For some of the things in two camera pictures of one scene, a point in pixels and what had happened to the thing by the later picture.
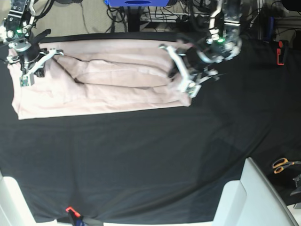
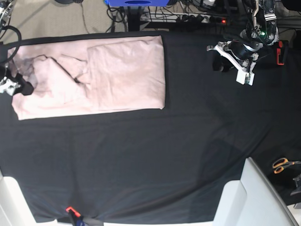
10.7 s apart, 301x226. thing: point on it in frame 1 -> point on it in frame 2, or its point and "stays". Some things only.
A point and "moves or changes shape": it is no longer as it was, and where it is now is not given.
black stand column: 134,19 stays
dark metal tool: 297,180 stays
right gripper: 192,55 -> 243,51
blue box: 137,3 stays
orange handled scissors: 279,164 stays
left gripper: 31,53 -> 9,86
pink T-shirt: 49,80 moves or changes shape
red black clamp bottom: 78,219 stays
